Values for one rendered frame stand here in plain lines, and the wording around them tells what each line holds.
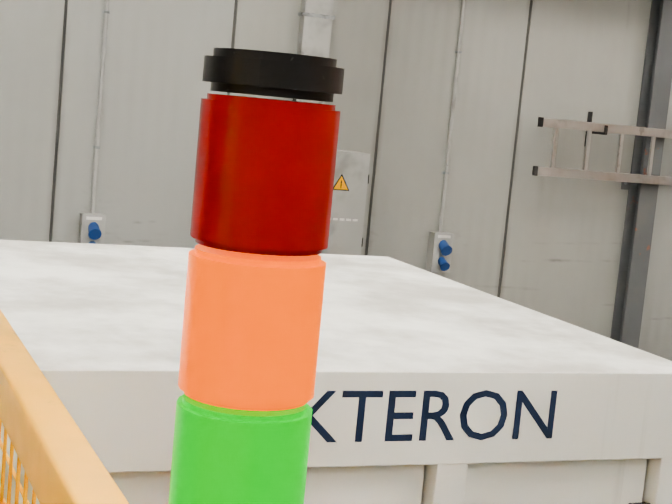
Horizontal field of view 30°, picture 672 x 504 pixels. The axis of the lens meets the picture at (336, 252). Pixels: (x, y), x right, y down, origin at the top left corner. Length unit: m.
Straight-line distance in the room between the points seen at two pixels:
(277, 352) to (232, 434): 0.03
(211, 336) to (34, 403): 0.46
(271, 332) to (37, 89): 7.71
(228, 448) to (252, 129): 0.11
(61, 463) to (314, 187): 0.37
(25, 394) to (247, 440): 0.49
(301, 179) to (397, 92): 8.40
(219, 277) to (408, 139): 8.46
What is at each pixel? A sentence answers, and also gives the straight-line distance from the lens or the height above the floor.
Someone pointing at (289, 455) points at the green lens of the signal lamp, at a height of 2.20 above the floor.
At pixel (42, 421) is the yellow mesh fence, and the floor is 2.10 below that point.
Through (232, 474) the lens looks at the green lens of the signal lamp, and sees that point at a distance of 0.45.
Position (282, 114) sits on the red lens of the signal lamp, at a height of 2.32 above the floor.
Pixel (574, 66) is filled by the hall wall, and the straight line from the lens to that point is 9.50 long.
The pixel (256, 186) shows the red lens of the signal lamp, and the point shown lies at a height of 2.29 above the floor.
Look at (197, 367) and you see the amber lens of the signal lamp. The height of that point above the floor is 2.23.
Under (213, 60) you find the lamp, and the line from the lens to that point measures 0.44.
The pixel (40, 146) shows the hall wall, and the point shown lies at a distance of 8.15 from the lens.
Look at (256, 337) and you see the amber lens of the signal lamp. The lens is 0.43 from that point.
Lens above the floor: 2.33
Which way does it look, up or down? 7 degrees down
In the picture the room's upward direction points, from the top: 5 degrees clockwise
